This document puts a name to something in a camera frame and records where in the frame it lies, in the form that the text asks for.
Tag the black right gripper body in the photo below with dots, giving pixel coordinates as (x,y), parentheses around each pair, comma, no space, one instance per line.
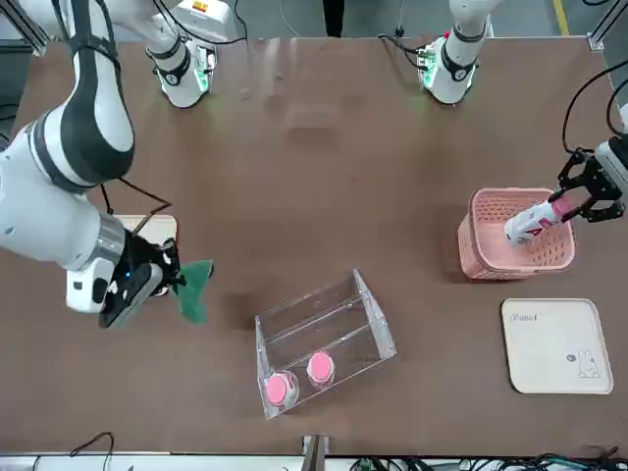
(144,255)

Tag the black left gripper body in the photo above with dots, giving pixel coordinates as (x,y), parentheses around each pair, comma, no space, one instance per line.
(613,172)

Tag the green cloth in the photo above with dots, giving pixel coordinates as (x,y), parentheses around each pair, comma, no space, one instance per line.
(193,294)

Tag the white bottle pink cap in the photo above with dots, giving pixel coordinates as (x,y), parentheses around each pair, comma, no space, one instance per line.
(532,221)
(277,388)
(320,365)

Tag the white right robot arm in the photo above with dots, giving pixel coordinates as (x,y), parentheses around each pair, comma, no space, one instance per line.
(49,216)

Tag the pink plastic basket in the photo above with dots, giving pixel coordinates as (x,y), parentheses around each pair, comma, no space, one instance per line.
(486,255)

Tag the clear acrylic shelf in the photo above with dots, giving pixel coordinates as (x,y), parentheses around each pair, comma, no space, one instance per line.
(373,314)

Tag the cream rabbit print tray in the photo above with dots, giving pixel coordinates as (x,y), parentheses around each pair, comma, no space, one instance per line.
(554,343)
(164,230)

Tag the thin black stand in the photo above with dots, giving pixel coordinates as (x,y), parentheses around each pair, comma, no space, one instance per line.
(400,19)

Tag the white control box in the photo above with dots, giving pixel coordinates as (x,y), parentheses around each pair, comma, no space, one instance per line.
(208,11)

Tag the black pole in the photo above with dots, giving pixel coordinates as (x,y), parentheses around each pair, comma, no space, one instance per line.
(332,17)

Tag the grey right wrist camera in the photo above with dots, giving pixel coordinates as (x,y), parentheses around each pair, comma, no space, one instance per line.
(127,306)

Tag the aluminium frame corner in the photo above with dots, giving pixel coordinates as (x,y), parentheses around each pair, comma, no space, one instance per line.
(596,39)
(34,36)

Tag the aluminium frame post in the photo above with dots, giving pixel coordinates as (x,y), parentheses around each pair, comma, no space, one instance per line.
(314,451)

